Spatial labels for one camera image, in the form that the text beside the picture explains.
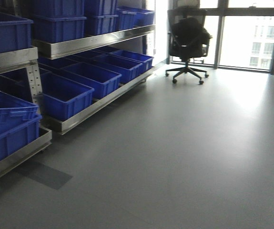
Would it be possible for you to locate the blue bin shelf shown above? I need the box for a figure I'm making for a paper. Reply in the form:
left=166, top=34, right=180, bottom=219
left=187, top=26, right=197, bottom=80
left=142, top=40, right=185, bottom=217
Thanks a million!
left=112, top=50, right=153, bottom=74
left=86, top=54, right=142, bottom=83
left=60, top=62, right=122, bottom=99

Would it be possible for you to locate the stacked blue bin near left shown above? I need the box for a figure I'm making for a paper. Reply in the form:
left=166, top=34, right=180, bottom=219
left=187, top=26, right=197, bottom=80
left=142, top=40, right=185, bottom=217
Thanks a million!
left=0, top=91, right=41, bottom=161

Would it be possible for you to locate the blue crate upper near left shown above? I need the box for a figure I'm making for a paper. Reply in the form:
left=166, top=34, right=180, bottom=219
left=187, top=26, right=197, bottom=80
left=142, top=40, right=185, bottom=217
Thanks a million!
left=0, top=12, right=33, bottom=53

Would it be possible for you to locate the blue bin on lower shelf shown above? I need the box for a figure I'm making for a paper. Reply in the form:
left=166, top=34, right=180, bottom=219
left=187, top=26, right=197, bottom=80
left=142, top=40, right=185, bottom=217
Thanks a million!
left=41, top=72, right=94, bottom=121

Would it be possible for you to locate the near stainless shelf rack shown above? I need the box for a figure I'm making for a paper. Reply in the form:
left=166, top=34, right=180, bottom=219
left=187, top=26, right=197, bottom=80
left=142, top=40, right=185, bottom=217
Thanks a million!
left=0, top=47, right=52, bottom=178

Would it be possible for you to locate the black office chair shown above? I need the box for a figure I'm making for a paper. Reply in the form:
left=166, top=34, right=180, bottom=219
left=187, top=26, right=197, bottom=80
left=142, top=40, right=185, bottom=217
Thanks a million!
left=165, top=6, right=212, bottom=85

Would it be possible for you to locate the blue crate upper shelf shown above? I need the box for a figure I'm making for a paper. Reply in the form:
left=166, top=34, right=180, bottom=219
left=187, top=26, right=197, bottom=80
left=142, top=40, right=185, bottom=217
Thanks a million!
left=33, top=15, right=87, bottom=43

